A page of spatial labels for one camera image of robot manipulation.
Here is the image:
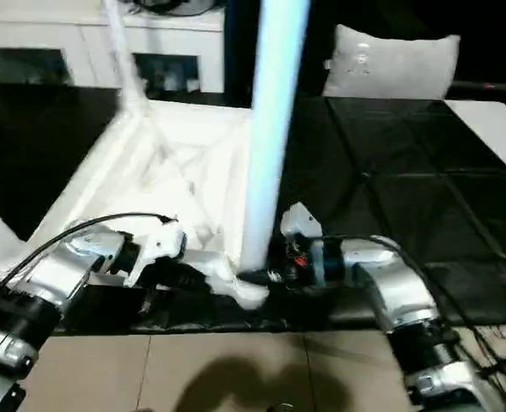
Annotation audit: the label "black work mat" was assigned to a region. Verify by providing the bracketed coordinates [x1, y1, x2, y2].
[0, 84, 506, 334]

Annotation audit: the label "light grey pillow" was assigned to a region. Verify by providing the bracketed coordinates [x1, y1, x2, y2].
[320, 23, 462, 100]

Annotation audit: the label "tangled floor cables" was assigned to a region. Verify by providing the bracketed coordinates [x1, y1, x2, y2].
[466, 324, 506, 380]

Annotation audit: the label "white flat board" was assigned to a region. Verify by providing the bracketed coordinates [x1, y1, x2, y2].
[442, 99, 506, 186]

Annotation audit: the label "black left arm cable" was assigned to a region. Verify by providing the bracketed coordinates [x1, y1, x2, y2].
[0, 212, 178, 320]

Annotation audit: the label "white plastic table top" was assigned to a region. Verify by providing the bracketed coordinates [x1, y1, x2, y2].
[0, 99, 271, 312]

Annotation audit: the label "white glass-door cabinet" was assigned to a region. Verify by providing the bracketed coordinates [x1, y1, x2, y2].
[0, 0, 229, 94]

